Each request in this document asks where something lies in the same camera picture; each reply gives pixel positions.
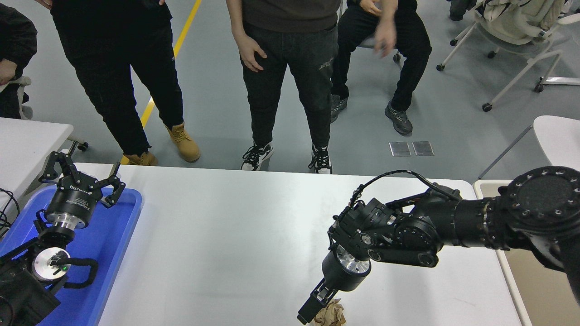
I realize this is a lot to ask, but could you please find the white frame office chair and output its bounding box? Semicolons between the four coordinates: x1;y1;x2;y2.
436;0;580;113

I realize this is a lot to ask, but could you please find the person's hand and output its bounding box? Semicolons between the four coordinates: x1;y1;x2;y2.
0;59;19;85

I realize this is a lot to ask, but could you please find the tan paper ball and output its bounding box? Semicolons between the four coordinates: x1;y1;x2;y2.
313;299;346;326

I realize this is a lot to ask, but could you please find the cream padded coat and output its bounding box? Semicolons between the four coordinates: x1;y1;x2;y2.
480;0;567;45

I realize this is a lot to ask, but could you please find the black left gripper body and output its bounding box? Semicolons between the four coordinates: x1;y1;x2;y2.
45;178;102;221

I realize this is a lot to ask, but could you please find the grey seat office chair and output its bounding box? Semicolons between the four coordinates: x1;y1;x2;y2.
358;34;403;63

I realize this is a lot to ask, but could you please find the white chair leg with caster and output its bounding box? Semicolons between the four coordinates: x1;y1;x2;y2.
66;135;90;152

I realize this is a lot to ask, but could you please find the black cable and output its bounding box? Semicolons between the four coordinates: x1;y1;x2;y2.
0;188;21;238

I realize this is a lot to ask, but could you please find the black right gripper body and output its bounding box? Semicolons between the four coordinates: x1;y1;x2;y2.
322;252;371;292

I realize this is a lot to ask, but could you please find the blue plastic tray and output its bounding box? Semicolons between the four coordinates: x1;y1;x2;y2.
0;186;144;326

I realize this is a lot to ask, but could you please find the white rectangular side table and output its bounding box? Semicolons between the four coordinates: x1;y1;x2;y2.
0;117;75;209

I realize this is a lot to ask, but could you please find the large pale bin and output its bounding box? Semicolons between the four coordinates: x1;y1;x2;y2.
473;180;580;326

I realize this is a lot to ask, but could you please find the person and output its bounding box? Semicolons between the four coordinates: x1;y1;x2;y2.
35;0;201;166
0;4;38;120
225;0;399;175
330;0;432;135

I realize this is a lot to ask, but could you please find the person's left hand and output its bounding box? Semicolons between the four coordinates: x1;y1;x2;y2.
373;19;399;58

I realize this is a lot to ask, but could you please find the chair with pale armrest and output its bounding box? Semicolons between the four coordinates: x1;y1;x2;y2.
0;76;34;120

